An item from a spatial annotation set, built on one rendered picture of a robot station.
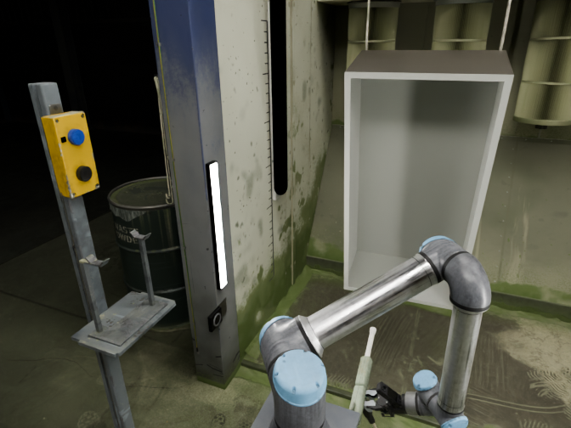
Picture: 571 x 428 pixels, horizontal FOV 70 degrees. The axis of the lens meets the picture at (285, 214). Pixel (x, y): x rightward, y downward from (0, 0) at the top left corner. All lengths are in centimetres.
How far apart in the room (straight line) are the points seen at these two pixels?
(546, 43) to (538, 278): 146
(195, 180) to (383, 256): 129
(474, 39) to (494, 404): 206
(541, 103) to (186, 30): 209
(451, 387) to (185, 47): 153
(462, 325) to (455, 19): 198
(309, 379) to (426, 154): 136
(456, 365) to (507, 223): 184
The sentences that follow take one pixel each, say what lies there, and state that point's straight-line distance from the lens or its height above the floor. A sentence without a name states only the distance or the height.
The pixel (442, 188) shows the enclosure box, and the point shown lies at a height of 103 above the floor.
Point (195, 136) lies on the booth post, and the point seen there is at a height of 139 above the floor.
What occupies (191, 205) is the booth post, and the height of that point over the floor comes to 108.
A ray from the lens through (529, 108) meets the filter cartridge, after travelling 294.
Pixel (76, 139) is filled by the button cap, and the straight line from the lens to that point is 144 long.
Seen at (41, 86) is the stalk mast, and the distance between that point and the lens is 146.
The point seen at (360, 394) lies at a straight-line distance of 191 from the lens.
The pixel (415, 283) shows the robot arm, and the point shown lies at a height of 104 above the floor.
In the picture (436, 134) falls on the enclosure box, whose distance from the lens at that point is 213.
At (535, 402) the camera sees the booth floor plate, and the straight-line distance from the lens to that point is 260.
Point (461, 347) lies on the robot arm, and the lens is 145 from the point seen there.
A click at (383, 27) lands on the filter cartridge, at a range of 296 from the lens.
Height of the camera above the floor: 176
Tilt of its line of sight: 23 degrees down
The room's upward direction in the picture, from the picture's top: 1 degrees counter-clockwise
